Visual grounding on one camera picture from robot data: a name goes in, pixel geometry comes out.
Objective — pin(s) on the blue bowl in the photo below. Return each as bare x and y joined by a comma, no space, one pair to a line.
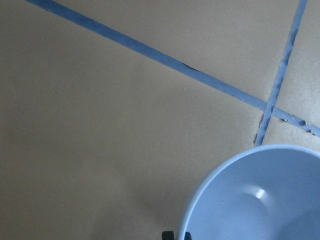
270,192

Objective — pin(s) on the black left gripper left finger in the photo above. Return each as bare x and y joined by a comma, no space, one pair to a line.
167,235

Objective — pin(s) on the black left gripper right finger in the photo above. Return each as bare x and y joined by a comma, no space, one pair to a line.
187,236

